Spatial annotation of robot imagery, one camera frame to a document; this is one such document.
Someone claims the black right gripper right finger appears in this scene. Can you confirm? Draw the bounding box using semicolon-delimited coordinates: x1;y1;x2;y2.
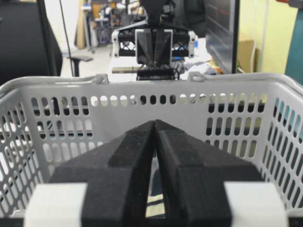
154;119;289;227

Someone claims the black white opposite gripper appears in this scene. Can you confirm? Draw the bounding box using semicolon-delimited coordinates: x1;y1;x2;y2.
112;22;196;80

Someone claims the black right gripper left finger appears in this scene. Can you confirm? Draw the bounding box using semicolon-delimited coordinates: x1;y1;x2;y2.
24;120;156;227

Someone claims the striped cloth in basket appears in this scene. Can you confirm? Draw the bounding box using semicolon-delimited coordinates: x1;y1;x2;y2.
145;194;165;218

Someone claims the grey plastic shopping basket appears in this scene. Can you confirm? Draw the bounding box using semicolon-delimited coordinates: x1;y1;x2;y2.
0;73;303;218

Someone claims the dark computer monitor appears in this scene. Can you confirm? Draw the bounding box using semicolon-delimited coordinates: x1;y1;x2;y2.
205;0;240;74

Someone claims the cardboard box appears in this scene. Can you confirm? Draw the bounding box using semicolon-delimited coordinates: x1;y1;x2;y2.
237;37;254;73

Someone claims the black office chair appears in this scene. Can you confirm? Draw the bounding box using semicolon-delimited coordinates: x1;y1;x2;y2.
0;0;94;86

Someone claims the black hanging cable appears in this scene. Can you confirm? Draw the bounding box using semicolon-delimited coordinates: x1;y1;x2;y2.
58;0;74;78

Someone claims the white vertical cable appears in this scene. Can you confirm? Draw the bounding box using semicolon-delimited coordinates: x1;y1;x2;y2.
252;0;270;73

